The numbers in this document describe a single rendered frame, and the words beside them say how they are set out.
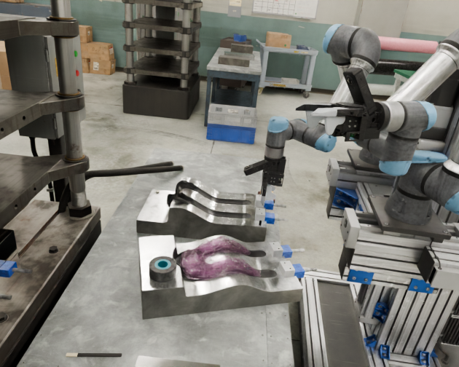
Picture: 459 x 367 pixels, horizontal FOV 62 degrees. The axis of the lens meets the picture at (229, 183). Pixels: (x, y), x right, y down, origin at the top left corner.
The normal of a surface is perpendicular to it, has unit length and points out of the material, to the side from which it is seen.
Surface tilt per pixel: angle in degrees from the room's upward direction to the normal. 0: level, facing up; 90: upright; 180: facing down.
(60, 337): 0
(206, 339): 0
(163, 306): 90
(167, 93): 90
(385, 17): 90
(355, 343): 0
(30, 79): 90
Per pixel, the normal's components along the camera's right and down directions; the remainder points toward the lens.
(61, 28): 0.65, 0.40
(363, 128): 0.33, 0.33
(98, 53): -0.14, 0.39
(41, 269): 0.10, -0.89
